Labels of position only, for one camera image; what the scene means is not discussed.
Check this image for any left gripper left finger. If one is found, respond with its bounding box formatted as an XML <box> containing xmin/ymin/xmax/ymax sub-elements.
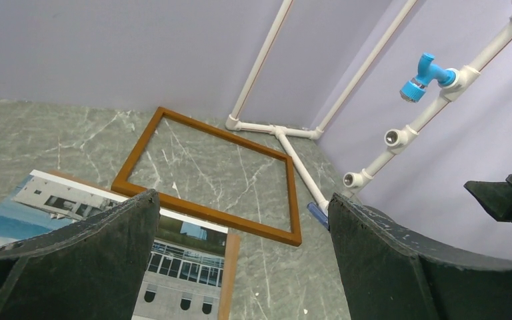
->
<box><xmin>0</xmin><ymin>189</ymin><xmax>160</xmax><ymax>319</ymax></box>

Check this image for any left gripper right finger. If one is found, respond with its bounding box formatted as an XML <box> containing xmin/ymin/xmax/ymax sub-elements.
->
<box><xmin>328</xmin><ymin>193</ymin><xmax>512</xmax><ymax>319</ymax></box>

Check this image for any red blue screwdriver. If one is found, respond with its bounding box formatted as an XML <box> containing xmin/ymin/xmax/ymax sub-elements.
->
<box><xmin>307</xmin><ymin>202</ymin><xmax>330</xmax><ymax>231</ymax></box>

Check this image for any wooden picture frame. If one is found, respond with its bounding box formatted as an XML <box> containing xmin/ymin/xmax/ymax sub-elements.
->
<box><xmin>97</xmin><ymin>107</ymin><xmax>303</xmax><ymax>247</ymax></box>

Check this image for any building photo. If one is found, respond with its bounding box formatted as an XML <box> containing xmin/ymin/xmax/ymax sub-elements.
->
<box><xmin>0</xmin><ymin>170</ymin><xmax>232</xmax><ymax>319</ymax></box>

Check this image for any blue pipe fitting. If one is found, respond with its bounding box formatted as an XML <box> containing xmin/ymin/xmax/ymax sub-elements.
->
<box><xmin>399</xmin><ymin>53</ymin><xmax>457</xmax><ymax>103</ymax></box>

